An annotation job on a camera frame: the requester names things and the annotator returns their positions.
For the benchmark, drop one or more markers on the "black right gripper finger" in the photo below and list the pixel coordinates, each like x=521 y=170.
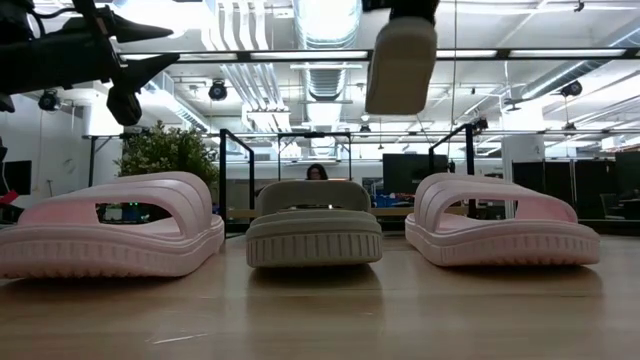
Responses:
x=414 y=9

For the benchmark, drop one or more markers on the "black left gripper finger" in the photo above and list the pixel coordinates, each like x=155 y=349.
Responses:
x=142 y=70
x=135 y=31

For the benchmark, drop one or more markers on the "grey rubber slide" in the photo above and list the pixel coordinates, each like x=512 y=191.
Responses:
x=314 y=245
x=400 y=70

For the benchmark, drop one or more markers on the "pink rubber slide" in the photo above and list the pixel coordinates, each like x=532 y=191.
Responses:
x=500 y=245
x=115 y=245

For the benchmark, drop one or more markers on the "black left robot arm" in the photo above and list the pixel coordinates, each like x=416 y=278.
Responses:
x=12 y=20

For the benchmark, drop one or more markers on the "black ceiling track light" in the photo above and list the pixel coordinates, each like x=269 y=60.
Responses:
x=571 y=89
x=48 y=101
x=217 y=91

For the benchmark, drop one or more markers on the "green potted plant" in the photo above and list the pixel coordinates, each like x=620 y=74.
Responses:
x=165 y=150

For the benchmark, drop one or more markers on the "black background monitor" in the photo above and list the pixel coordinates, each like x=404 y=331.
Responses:
x=407 y=172

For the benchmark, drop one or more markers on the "person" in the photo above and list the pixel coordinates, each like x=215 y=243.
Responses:
x=316 y=172

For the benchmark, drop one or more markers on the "black room partition panels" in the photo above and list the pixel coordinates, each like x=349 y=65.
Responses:
x=560 y=185

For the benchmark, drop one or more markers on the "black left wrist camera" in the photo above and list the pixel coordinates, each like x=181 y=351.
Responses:
x=124 y=106

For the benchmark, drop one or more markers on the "black wall screen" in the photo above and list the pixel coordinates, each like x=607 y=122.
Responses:
x=17 y=177

